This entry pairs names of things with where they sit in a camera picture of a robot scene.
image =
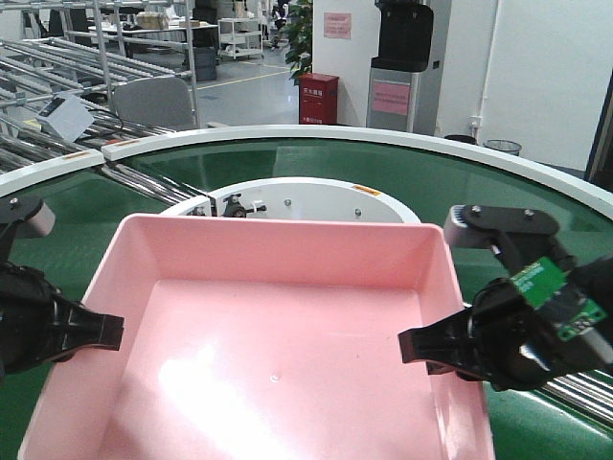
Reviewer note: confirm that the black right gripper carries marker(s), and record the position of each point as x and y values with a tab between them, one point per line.
516	348

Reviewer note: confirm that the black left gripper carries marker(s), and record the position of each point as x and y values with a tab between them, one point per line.
37	324

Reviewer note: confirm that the pink plastic bin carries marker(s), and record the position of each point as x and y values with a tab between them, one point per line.
263	339

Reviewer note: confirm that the green circuit board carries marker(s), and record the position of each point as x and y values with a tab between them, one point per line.
562	305

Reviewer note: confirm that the steel transfer rollers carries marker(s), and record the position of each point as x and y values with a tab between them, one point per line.
155	186

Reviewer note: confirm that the white inner conveyor hub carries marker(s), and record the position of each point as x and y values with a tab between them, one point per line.
298	198

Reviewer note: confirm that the white outer conveyor rim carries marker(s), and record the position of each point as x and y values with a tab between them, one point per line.
335	136

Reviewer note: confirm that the mesh waste basket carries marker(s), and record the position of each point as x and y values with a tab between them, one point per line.
505	146

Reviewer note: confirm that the white box on rack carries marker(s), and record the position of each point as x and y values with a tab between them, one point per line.
65	117

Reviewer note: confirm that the metal roller rack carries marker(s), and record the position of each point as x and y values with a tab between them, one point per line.
130	62

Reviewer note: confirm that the black and silver kiosk machine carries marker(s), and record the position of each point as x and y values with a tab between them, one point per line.
406	75

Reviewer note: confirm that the red fire extinguisher box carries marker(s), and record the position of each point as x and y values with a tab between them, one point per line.
318	99

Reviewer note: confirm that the green potted plant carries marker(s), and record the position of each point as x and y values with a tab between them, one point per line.
299	30

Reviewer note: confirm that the white wheeled cart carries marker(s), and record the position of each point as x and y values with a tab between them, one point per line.
239	38

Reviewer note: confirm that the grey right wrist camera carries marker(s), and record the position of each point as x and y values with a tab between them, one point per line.
478	226

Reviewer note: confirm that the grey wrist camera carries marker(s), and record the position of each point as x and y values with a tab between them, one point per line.
28	216
478	226

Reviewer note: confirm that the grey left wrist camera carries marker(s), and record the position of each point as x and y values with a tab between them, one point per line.
28	216

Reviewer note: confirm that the pink wall notice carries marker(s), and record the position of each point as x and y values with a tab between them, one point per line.
337	25

